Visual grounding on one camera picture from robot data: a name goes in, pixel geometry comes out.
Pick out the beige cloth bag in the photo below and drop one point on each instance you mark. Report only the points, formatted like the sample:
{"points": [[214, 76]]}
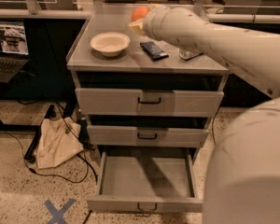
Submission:
{"points": [[58, 142]]}

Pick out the dark blue snack bar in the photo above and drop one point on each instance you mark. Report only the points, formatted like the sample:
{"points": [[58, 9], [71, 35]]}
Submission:
{"points": [[154, 52]]}

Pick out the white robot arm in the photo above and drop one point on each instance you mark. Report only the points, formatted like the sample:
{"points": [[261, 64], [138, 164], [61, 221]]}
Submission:
{"points": [[242, 183]]}

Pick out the open laptop computer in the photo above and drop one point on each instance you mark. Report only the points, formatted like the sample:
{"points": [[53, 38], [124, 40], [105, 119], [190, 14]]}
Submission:
{"points": [[14, 53]]}

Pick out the grey bottom drawer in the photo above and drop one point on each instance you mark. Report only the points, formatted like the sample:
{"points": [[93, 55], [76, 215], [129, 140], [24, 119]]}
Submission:
{"points": [[146, 180]]}

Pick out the blue tape cross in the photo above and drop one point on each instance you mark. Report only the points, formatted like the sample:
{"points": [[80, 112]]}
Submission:
{"points": [[57, 214]]}

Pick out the grey metal drawer cabinet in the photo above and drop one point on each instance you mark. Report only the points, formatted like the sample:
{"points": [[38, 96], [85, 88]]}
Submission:
{"points": [[134, 69]]}

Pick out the white paper bowl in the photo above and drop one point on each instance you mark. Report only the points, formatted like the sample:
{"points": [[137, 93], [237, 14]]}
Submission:
{"points": [[110, 44]]}

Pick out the grey drawer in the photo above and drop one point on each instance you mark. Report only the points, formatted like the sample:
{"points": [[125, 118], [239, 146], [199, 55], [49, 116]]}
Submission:
{"points": [[146, 180], [146, 137], [130, 102]]}

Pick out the grey top drawer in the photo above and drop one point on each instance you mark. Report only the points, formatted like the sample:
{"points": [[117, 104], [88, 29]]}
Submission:
{"points": [[130, 102]]}

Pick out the grey middle drawer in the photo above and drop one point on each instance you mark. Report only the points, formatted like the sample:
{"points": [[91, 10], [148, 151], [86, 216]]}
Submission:
{"points": [[146, 137]]}

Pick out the orange fruit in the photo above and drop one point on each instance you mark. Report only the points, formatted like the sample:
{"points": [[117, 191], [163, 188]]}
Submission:
{"points": [[139, 13]]}

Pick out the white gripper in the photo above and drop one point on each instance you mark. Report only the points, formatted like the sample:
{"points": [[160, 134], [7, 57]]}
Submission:
{"points": [[155, 23]]}

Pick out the black desk leg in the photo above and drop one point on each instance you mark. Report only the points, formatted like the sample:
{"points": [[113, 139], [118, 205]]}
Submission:
{"points": [[29, 155]]}

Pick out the silver drink can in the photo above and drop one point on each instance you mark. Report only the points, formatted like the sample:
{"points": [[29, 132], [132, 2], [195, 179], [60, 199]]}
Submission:
{"points": [[189, 54]]}

